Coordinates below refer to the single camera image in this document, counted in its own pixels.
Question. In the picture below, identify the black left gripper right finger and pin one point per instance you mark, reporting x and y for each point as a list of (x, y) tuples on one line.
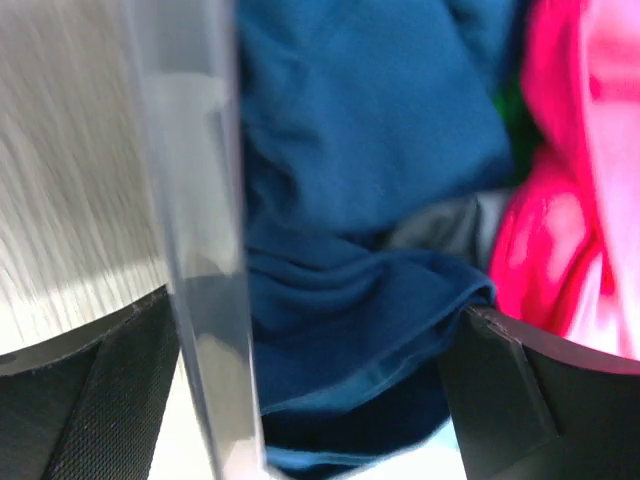
[(527, 404)]

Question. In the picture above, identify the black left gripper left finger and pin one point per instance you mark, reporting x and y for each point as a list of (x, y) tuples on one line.
[(89, 404)]

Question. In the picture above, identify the clear plastic bin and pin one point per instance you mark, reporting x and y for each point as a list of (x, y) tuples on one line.
[(182, 66)]

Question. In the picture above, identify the red t shirt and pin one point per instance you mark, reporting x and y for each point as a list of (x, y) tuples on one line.
[(566, 258)]

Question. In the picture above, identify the grey blue t shirt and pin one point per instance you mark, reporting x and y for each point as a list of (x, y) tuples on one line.
[(464, 227)]

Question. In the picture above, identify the green garment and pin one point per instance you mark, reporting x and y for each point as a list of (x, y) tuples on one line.
[(523, 134)]

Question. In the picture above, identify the dark blue t shirt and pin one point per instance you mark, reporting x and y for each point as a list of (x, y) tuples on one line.
[(356, 115)]

